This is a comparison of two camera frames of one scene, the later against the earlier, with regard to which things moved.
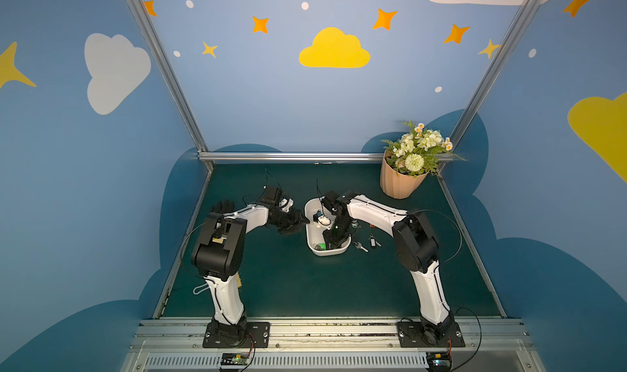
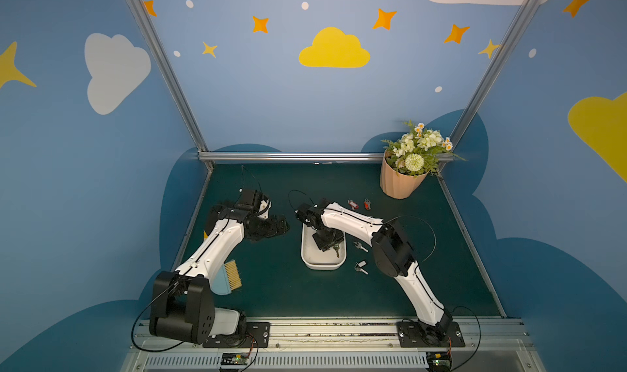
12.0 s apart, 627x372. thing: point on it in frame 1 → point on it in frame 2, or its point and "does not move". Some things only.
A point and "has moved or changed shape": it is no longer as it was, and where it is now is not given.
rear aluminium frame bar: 291,157 does not move
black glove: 222,207 does not move
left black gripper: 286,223 → 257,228
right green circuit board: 439,361 does not move
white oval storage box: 320,219 has moved or changed shape
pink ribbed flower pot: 397,184 does not move
